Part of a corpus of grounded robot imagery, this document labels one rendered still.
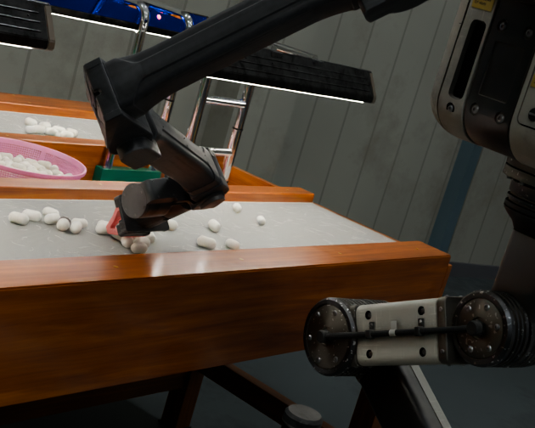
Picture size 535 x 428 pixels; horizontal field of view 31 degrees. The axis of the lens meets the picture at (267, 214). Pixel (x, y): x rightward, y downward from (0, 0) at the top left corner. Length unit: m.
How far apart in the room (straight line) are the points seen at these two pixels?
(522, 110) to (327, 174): 3.51
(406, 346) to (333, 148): 3.25
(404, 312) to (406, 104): 3.46
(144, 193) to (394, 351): 0.46
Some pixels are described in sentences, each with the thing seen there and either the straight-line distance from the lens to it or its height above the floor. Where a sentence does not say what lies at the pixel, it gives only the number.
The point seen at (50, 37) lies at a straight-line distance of 1.61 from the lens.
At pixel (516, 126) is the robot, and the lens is 1.22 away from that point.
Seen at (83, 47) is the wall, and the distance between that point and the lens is 3.89.
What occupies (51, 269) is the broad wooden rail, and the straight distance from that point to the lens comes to 1.44.
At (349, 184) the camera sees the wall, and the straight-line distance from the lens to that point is 4.79.
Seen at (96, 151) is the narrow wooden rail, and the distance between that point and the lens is 2.37.
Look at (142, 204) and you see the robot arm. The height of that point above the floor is 0.86.
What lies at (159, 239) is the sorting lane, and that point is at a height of 0.74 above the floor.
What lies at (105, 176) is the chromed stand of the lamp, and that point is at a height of 0.70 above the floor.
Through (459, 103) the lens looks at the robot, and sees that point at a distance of 1.28.
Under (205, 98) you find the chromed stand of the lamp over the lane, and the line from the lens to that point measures 2.17.
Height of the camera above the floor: 1.24
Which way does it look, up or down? 13 degrees down
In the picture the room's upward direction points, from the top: 16 degrees clockwise
